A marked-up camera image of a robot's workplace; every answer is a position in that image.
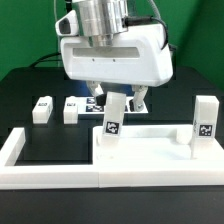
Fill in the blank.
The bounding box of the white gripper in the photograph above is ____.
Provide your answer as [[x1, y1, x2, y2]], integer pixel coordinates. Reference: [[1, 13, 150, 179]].
[[55, 11, 173, 112]]

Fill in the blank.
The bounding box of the white desk tabletop tray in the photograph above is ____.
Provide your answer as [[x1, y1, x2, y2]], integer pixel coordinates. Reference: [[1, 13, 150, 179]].
[[92, 124, 224, 173]]

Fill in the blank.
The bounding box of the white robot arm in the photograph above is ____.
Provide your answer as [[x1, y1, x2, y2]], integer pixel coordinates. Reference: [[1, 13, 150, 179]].
[[55, 0, 173, 112]]

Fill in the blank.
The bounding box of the fiducial marker base plate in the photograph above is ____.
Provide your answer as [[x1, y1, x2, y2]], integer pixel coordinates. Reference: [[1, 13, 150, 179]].
[[77, 96, 148, 114]]

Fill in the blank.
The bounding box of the black cable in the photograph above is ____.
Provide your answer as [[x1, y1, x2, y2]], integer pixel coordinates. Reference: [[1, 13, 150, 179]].
[[29, 50, 64, 69]]

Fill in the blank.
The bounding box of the white U-shaped boundary frame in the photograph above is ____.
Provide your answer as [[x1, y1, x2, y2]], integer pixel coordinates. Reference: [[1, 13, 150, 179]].
[[0, 128, 224, 189]]

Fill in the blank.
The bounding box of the white hanging cable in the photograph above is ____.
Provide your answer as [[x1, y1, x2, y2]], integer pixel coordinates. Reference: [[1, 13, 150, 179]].
[[53, 0, 62, 68]]

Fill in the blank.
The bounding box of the black camera stand pole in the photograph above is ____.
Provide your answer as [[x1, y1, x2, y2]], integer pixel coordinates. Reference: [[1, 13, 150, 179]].
[[65, 0, 72, 12]]

